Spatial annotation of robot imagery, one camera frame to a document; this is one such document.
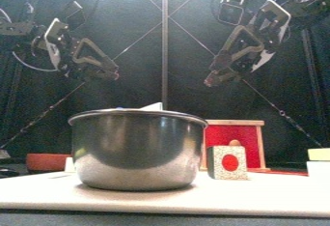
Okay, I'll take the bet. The speckled sushi roll red centre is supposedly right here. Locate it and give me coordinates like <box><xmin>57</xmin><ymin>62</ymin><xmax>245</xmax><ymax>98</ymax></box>
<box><xmin>205</xmin><ymin>145</ymin><xmax>251</xmax><ymax>182</ymax></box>

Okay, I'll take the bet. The red bowl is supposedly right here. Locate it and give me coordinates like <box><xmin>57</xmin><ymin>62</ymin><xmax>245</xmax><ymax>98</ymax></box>
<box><xmin>24</xmin><ymin>153</ymin><xmax>73</xmax><ymax>173</ymax></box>

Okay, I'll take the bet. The white sheet corner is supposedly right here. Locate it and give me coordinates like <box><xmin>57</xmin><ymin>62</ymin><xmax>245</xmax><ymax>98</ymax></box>
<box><xmin>139</xmin><ymin>101</ymin><xmax>165</xmax><ymax>111</ymax></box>

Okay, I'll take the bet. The small tan wooden knob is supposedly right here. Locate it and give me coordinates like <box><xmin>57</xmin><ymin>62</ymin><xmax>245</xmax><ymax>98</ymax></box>
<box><xmin>227</xmin><ymin>138</ymin><xmax>243</xmax><ymax>148</ymax></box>

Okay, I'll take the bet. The stainless steel pot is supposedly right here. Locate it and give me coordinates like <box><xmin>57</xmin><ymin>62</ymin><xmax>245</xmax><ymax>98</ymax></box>
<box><xmin>66</xmin><ymin>107</ymin><xmax>209</xmax><ymax>192</ymax></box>

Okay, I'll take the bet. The pale yellow block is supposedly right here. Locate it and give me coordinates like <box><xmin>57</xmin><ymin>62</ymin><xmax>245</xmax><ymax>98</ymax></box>
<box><xmin>307</xmin><ymin>147</ymin><xmax>330</xmax><ymax>162</ymax></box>

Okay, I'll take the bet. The white block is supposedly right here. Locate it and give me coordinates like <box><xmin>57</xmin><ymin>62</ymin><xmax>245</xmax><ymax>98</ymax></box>
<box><xmin>306</xmin><ymin>160</ymin><xmax>330</xmax><ymax>182</ymax></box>

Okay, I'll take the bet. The white plastic cutting board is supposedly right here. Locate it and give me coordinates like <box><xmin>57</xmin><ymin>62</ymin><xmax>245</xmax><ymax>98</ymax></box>
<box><xmin>0</xmin><ymin>170</ymin><xmax>330</xmax><ymax>219</ymax></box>

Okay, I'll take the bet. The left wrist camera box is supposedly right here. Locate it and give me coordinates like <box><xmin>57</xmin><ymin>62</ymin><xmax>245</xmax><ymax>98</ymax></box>
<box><xmin>58</xmin><ymin>0</ymin><xmax>88</xmax><ymax>30</ymax></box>

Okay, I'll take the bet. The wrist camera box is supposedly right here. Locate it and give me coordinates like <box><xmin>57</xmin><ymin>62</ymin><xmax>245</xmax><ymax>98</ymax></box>
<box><xmin>211</xmin><ymin>0</ymin><xmax>248</xmax><ymax>27</ymax></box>
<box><xmin>58</xmin><ymin>0</ymin><xmax>88</xmax><ymax>30</ymax></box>

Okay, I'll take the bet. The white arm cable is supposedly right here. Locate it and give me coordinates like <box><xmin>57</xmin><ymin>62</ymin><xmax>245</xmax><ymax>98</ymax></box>
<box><xmin>9</xmin><ymin>49</ymin><xmax>57</xmax><ymax>73</ymax></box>

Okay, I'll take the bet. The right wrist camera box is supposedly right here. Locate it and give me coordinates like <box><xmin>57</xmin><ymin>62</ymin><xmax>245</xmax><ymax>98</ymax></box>
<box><xmin>211</xmin><ymin>0</ymin><xmax>248</xmax><ymax>27</ymax></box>

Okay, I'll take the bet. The vertical metal frame pole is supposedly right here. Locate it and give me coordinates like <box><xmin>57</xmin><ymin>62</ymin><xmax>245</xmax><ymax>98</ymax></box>
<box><xmin>160</xmin><ymin>0</ymin><xmax>169</xmax><ymax>109</ymax></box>

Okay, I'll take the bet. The thin diagonal brace wire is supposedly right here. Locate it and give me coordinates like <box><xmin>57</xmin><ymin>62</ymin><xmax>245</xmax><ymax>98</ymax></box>
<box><xmin>124</xmin><ymin>0</ymin><xmax>326</xmax><ymax>149</ymax></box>
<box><xmin>0</xmin><ymin>0</ymin><xmax>216</xmax><ymax>150</ymax></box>

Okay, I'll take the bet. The red box with wooden frame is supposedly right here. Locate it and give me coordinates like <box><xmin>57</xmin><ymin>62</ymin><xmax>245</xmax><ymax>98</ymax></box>
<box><xmin>200</xmin><ymin>119</ymin><xmax>272</xmax><ymax>173</ymax></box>

